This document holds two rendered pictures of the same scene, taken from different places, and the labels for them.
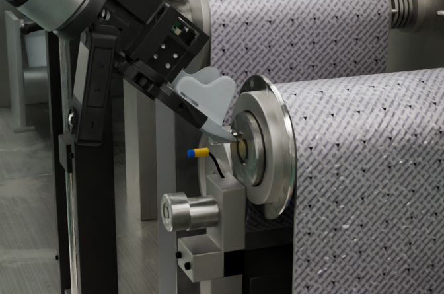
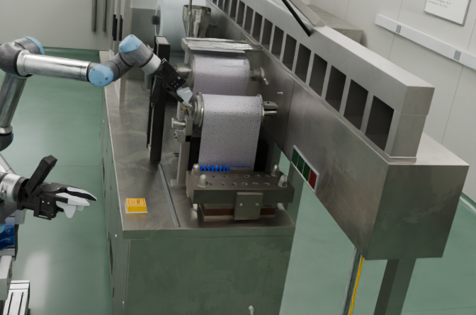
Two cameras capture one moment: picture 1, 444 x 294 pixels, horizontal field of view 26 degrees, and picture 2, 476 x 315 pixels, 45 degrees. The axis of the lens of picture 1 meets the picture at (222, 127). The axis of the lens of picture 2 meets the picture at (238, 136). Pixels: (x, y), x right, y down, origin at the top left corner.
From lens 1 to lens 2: 1.36 m
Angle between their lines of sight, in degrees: 6
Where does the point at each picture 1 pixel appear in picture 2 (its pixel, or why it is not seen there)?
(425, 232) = (237, 138)
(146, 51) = (169, 82)
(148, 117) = not seen: hidden behind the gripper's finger
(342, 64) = (233, 90)
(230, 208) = (188, 124)
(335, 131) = (214, 108)
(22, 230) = (139, 125)
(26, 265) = (137, 135)
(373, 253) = (222, 141)
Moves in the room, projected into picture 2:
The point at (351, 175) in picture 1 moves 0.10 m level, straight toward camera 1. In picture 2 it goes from (217, 120) to (210, 128)
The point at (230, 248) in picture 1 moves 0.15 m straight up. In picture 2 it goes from (188, 134) to (191, 99)
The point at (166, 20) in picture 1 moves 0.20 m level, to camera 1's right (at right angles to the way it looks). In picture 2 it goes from (176, 76) to (227, 83)
